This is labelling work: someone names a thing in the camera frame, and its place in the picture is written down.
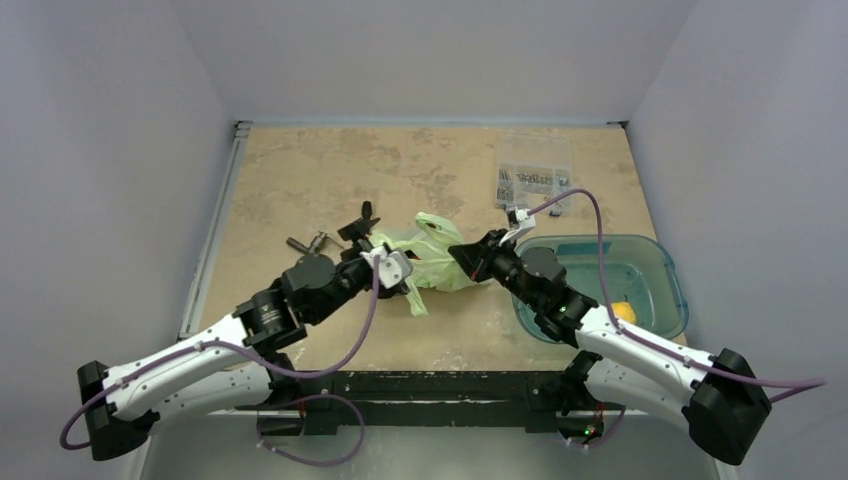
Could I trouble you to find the clear screw organizer box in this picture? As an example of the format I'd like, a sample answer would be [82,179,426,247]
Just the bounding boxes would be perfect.
[494,132,575,210]

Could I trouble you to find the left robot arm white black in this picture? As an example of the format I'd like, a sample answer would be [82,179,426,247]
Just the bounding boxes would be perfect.
[60,202,413,461]

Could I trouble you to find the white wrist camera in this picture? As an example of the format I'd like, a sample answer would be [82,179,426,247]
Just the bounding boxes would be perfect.
[499,207,537,246]
[360,245,413,299]

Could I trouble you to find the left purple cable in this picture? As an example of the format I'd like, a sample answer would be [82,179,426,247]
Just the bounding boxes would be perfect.
[59,254,382,465]

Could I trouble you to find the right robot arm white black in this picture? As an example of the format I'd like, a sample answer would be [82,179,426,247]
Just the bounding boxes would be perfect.
[448,229,772,465]

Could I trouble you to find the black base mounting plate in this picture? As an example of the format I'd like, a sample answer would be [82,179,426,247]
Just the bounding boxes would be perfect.
[234,369,627,439]

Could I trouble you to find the grey metal tool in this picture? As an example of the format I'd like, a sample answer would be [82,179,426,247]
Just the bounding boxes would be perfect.
[285,231,343,255]

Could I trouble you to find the light green plastic bag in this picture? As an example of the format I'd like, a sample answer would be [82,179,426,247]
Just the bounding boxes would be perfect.
[371,212,474,317]

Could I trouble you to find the teal plastic container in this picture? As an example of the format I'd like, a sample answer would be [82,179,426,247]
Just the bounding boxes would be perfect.
[516,234,689,339]

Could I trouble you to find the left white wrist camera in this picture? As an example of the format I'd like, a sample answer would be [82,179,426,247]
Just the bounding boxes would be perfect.
[360,245,413,299]

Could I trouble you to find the yellow fake lemon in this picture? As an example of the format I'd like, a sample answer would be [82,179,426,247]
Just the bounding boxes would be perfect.
[612,301,638,325]

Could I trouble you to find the aluminium frame rail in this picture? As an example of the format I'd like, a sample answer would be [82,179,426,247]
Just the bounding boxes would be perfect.
[135,121,306,419]

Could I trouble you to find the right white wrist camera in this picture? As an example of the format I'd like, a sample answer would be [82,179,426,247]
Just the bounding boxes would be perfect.
[499,207,537,246]

